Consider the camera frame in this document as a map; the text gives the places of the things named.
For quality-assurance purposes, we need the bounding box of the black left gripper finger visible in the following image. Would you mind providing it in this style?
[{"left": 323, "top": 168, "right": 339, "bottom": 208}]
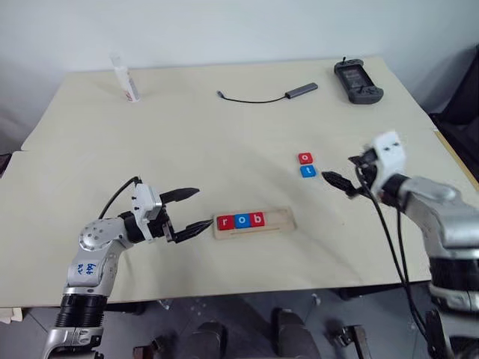
[
  {"left": 159, "top": 187, "right": 201, "bottom": 206},
  {"left": 172, "top": 219, "right": 215, "bottom": 245}
]

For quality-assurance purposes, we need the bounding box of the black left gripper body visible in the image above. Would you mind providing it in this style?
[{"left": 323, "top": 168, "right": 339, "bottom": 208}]
[{"left": 147, "top": 204, "right": 177, "bottom": 244}]

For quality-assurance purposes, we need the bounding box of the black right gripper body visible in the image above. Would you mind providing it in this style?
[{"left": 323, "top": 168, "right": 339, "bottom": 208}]
[{"left": 348, "top": 147, "right": 379, "bottom": 198}]

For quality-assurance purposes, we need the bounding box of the wooden letter tray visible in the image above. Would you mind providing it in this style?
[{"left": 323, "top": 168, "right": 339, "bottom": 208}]
[{"left": 212, "top": 206, "right": 297, "bottom": 241}]

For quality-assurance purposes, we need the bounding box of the beige paper table cover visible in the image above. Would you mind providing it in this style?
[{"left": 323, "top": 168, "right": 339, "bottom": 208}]
[{"left": 0, "top": 55, "right": 479, "bottom": 310}]

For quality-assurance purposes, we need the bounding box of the dark grey handheld controller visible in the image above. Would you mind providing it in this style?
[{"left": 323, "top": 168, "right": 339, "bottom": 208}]
[{"left": 333, "top": 56, "right": 384, "bottom": 105}]

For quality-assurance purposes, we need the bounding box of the dark rounded shape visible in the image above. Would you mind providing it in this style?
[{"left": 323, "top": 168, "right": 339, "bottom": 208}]
[
  {"left": 178, "top": 321, "right": 228, "bottom": 359},
  {"left": 270, "top": 307, "right": 321, "bottom": 359}
]

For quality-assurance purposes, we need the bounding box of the black fabric chair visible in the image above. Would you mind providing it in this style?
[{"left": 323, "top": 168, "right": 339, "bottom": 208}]
[{"left": 429, "top": 43, "right": 479, "bottom": 188}]

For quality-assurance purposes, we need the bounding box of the white tube with red print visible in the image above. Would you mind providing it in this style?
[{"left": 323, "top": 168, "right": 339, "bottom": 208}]
[{"left": 109, "top": 52, "right": 141, "bottom": 103}]

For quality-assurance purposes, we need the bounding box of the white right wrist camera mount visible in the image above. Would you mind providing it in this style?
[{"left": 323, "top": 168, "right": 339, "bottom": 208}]
[{"left": 368, "top": 130, "right": 408, "bottom": 197}]

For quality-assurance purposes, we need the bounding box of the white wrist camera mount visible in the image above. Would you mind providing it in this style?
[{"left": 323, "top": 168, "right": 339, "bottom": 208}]
[
  {"left": 131, "top": 182, "right": 163, "bottom": 245},
  {"left": 368, "top": 130, "right": 408, "bottom": 197}
]

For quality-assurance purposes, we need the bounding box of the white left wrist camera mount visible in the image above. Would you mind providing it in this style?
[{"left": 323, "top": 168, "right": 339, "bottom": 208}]
[{"left": 131, "top": 182, "right": 163, "bottom": 245}]

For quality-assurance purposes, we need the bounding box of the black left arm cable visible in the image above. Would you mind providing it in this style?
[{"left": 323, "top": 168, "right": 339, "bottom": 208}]
[{"left": 97, "top": 176, "right": 142, "bottom": 220}]

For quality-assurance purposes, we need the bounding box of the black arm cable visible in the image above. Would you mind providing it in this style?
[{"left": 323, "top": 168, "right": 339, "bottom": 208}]
[
  {"left": 97, "top": 176, "right": 142, "bottom": 220},
  {"left": 355, "top": 164, "right": 445, "bottom": 359}
]

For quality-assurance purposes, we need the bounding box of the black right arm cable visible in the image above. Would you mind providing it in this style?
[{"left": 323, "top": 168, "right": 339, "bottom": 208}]
[{"left": 355, "top": 164, "right": 445, "bottom": 359}]

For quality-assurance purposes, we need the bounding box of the grey usb hub with cable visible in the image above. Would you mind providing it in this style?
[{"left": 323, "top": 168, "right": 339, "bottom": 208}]
[{"left": 216, "top": 82, "right": 320, "bottom": 103}]

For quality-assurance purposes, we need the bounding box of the dark metal bracket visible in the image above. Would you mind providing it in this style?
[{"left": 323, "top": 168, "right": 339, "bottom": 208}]
[{"left": 324, "top": 318, "right": 376, "bottom": 359}]

